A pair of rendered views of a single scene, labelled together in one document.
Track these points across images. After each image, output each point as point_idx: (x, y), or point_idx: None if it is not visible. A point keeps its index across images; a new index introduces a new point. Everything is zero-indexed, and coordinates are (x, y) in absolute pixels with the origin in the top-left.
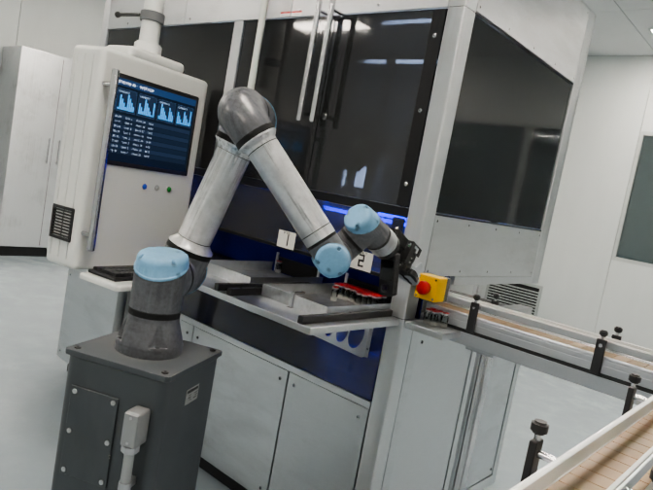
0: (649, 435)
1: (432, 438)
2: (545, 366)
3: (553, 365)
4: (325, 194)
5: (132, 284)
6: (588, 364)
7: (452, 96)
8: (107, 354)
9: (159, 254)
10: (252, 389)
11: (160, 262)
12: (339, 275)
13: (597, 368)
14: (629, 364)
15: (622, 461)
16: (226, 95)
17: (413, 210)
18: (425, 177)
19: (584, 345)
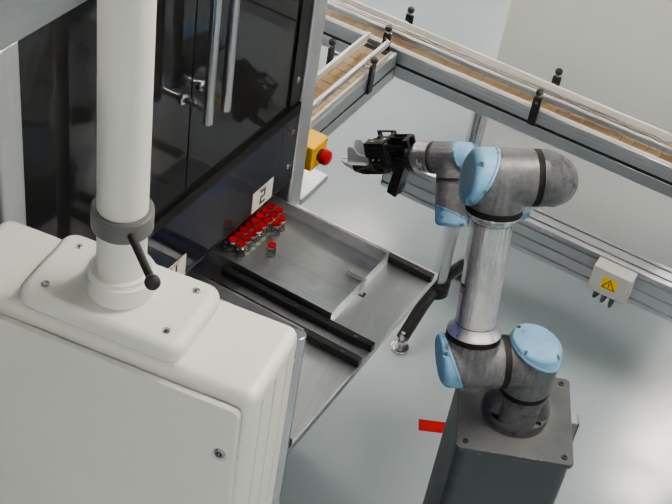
0: (574, 115)
1: None
2: (343, 118)
3: (347, 112)
4: (217, 175)
5: (549, 382)
6: (364, 89)
7: None
8: (558, 432)
9: (545, 342)
10: None
11: (558, 340)
12: None
13: (371, 88)
14: (380, 66)
15: (634, 140)
16: (568, 177)
17: (306, 99)
18: (315, 59)
19: (329, 75)
